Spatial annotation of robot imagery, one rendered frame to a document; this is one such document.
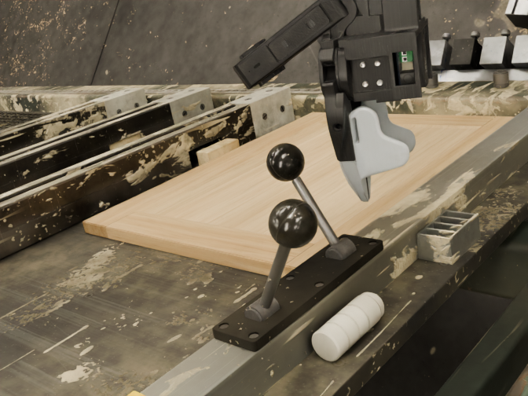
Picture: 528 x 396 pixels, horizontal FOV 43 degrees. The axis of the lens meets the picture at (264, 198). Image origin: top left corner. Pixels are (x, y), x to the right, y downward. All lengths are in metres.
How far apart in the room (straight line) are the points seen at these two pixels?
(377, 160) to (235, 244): 0.27
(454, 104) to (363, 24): 0.65
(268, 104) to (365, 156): 0.76
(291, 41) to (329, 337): 0.25
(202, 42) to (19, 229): 2.17
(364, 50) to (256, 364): 0.26
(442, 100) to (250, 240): 0.53
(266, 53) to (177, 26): 2.67
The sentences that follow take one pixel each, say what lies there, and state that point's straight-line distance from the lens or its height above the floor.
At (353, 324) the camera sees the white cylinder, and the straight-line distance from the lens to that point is 0.60.
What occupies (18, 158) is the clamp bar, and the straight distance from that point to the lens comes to 1.27.
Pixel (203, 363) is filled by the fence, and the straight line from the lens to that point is 0.55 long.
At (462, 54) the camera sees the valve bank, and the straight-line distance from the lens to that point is 1.40.
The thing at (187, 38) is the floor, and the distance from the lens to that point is 3.16.
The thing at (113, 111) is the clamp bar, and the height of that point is 0.99.
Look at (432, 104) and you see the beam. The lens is 1.22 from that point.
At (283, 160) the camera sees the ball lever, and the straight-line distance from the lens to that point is 0.64.
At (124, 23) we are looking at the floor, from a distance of 3.58.
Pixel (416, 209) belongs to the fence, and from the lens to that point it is 0.77.
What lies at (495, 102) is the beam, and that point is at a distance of 1.17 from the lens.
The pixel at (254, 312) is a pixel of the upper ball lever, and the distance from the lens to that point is 0.57.
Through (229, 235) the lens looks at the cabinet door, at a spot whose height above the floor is 1.33.
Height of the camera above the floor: 1.94
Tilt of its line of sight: 49 degrees down
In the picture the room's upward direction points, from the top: 72 degrees counter-clockwise
